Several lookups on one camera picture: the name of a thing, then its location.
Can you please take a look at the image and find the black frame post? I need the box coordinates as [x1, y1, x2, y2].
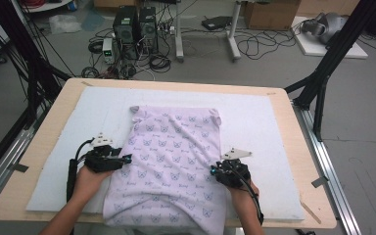
[283, 0, 376, 142]

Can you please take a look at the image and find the white foam mat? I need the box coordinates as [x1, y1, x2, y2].
[25, 86, 306, 222]

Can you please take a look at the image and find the black flat device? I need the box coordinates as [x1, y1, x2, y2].
[201, 15, 233, 31]

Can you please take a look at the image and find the white desk leg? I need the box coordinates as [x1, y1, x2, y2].
[226, 0, 243, 63]
[174, 0, 185, 63]

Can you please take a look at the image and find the person's right hand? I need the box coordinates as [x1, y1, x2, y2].
[228, 179, 260, 205]

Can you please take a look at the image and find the white power supply unit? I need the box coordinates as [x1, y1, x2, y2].
[102, 37, 116, 65]

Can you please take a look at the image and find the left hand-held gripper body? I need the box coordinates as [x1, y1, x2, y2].
[83, 131, 125, 174]

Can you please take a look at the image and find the grey rounded device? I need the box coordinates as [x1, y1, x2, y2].
[302, 12, 349, 45]

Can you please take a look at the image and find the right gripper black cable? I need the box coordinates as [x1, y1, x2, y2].
[231, 161, 264, 226]

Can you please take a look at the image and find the lilac blanket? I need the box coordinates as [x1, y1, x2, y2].
[102, 105, 228, 235]

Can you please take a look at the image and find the white floor board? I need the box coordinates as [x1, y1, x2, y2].
[292, 16, 369, 60]

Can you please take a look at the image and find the black frame with cables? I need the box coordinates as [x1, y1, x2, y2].
[0, 0, 72, 185]

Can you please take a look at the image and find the cardboard box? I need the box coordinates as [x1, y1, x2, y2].
[244, 0, 302, 31]

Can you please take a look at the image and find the grey tape piece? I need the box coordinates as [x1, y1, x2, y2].
[310, 175, 330, 189]
[11, 163, 29, 173]

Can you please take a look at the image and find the clear plastic bag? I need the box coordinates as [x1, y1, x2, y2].
[48, 13, 82, 35]

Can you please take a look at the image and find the thin wooden strip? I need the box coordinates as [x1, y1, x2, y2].
[299, 200, 322, 225]

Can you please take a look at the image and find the large black computer tower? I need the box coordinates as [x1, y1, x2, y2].
[112, 5, 140, 62]

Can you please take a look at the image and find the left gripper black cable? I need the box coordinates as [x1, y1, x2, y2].
[66, 138, 96, 204]

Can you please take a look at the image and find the aluminium rail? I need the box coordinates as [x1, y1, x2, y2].
[0, 128, 35, 213]
[293, 104, 361, 235]

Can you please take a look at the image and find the slim black computer tower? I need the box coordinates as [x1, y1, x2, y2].
[138, 6, 160, 55]

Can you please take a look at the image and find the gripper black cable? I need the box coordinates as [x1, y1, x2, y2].
[66, 138, 96, 204]
[231, 161, 264, 226]

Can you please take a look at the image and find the coiled black cable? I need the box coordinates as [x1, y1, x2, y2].
[149, 54, 172, 74]

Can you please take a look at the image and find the person's left hand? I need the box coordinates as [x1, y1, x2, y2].
[74, 164, 116, 197]

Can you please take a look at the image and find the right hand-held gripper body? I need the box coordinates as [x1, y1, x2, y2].
[214, 147, 254, 189]

